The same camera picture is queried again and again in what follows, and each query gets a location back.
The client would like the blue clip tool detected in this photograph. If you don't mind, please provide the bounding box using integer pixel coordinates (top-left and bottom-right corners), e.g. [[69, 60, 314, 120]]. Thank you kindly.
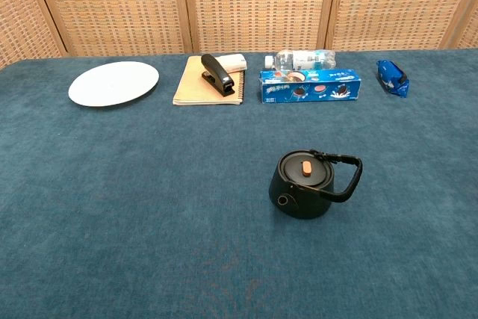
[[376, 59, 410, 99]]

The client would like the clear plastic water bottle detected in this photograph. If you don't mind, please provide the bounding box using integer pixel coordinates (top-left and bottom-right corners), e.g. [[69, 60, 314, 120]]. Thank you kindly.
[[264, 49, 337, 72]]

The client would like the woven bamboo folding screen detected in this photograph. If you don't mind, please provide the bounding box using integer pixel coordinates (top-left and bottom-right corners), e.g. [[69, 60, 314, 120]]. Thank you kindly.
[[0, 0, 478, 69]]

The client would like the white round plate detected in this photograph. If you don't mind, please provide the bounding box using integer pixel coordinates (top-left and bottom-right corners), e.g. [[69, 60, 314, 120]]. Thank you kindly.
[[68, 61, 161, 108]]

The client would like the brown spiral notebook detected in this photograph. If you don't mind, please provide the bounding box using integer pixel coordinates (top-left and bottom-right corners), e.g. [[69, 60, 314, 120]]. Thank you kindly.
[[172, 55, 248, 107]]

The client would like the blue Oreo cookie box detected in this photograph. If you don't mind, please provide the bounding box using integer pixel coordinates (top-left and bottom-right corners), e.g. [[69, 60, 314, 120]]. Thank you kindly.
[[259, 68, 362, 105]]

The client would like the blue table cloth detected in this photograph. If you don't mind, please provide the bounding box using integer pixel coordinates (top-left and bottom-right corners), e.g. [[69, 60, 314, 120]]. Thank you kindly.
[[0, 49, 478, 319]]

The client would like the black kettle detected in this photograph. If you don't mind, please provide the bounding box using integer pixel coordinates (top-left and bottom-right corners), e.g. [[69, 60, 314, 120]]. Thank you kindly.
[[268, 149, 364, 220]]

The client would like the black stapler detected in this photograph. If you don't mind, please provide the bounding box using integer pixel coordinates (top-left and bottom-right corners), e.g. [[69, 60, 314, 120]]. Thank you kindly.
[[200, 53, 236, 97]]

